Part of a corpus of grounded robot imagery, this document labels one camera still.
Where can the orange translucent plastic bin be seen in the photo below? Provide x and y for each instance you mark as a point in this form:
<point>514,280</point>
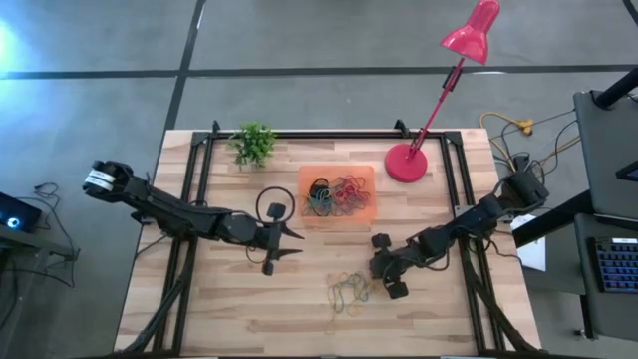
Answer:
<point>304,172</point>

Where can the white paper sheet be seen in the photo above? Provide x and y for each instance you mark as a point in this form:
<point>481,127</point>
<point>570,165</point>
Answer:
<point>533,254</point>

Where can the dark grey desk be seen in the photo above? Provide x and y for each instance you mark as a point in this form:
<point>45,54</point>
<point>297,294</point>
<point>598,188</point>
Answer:
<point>608,149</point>
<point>608,314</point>

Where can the green plant in white pot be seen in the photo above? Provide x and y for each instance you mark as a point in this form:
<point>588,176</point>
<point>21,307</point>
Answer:
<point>254,144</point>

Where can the black diagonal desk bar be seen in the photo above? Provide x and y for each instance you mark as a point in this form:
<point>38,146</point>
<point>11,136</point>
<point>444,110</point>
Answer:
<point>553,219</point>

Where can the black round post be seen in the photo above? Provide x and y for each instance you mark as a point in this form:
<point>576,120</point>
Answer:
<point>618,87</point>

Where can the black device with blue light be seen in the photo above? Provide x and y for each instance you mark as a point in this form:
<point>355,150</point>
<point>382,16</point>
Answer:
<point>20,212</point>

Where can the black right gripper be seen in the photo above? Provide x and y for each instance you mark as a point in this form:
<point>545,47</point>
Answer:
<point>404,259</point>

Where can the black power adapter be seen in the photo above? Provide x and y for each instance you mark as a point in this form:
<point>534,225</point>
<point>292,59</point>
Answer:
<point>521,162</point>

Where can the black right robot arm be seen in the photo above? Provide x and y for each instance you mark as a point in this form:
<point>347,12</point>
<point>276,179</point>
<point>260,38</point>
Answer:
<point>478,217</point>

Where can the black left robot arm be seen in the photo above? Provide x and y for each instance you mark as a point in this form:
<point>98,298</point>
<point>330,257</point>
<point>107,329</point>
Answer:
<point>174,217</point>

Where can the dark tablet screen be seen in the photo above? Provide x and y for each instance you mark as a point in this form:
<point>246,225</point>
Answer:
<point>630,172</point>

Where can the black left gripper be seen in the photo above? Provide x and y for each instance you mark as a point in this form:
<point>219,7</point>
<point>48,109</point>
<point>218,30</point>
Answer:
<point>254,234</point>

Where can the grey metal bracket plate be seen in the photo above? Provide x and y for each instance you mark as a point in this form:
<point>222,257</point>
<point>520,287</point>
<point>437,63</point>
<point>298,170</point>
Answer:
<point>459,212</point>

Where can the red rubber band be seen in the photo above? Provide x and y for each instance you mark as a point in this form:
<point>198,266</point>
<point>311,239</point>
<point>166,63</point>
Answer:
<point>361,203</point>
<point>364,187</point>
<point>344,187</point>
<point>339,204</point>

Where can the backlit computer keyboard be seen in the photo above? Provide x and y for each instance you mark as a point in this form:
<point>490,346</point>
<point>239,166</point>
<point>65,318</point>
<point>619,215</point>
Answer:
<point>618,264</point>

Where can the red desk lamp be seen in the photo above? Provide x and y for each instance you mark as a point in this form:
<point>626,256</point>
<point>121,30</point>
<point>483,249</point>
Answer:
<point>406,163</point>

